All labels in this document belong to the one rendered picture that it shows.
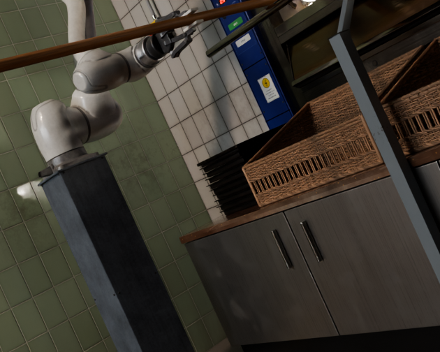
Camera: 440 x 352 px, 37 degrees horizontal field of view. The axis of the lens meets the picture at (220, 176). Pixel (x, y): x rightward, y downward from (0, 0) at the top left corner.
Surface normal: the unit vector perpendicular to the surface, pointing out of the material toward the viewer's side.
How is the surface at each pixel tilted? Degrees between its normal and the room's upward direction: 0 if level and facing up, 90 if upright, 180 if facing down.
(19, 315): 90
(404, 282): 90
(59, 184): 90
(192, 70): 90
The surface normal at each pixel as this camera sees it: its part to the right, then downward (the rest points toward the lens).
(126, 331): -0.72, 0.33
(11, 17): 0.58, -0.25
